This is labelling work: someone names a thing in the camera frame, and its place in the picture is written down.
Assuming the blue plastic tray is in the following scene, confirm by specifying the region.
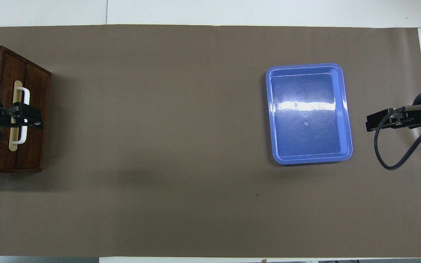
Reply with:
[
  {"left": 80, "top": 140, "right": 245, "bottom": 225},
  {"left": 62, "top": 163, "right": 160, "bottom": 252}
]
[{"left": 265, "top": 63, "right": 353, "bottom": 165}]

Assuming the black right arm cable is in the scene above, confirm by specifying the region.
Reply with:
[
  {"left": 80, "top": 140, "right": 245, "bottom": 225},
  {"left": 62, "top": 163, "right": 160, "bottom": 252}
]
[{"left": 373, "top": 103, "right": 421, "bottom": 171}]

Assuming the wooden drawer with white handle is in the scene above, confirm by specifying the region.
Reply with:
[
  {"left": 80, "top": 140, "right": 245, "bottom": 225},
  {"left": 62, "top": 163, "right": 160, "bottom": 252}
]
[{"left": 0, "top": 50, "right": 31, "bottom": 171}]

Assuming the brown table mat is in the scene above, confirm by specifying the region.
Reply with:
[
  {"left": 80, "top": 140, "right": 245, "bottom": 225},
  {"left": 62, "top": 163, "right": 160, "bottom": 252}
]
[{"left": 0, "top": 24, "right": 421, "bottom": 258}]

